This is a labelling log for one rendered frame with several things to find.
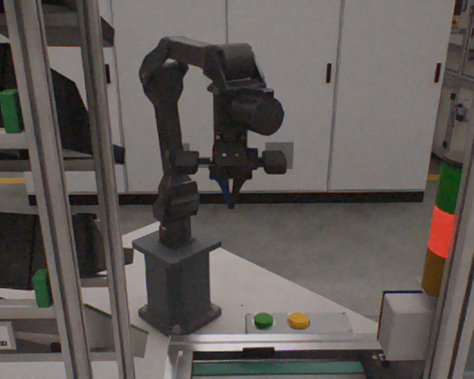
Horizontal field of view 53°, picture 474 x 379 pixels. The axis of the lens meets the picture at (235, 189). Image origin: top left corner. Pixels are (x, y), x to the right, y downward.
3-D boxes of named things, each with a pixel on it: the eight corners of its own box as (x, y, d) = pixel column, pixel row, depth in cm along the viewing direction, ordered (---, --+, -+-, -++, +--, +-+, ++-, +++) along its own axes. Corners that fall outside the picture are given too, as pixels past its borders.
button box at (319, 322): (245, 336, 102) (245, 311, 99) (343, 335, 102) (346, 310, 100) (246, 358, 95) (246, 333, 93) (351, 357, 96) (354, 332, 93)
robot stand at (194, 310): (183, 290, 125) (180, 220, 117) (223, 314, 115) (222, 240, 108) (136, 315, 115) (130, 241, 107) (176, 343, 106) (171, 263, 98)
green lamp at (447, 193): (427, 198, 53) (433, 156, 51) (471, 198, 53) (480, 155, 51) (446, 217, 48) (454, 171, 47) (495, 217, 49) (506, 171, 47)
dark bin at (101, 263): (53, 256, 76) (58, 210, 76) (133, 263, 74) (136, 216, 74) (-90, 280, 48) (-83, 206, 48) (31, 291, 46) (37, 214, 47)
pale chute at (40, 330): (72, 350, 85) (79, 324, 87) (144, 358, 83) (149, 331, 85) (-23, 329, 59) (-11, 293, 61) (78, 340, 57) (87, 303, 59)
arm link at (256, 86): (203, 50, 74) (248, 59, 65) (246, 48, 79) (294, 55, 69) (205, 123, 79) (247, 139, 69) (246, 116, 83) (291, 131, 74)
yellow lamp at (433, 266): (414, 276, 57) (420, 239, 55) (456, 275, 57) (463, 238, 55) (431, 300, 52) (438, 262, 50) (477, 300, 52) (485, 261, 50)
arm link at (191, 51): (139, 83, 96) (135, 27, 92) (175, 79, 101) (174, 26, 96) (217, 117, 74) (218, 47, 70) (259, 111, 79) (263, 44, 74)
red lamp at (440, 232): (420, 238, 55) (426, 198, 53) (463, 238, 55) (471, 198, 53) (438, 261, 50) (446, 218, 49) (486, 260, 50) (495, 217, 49)
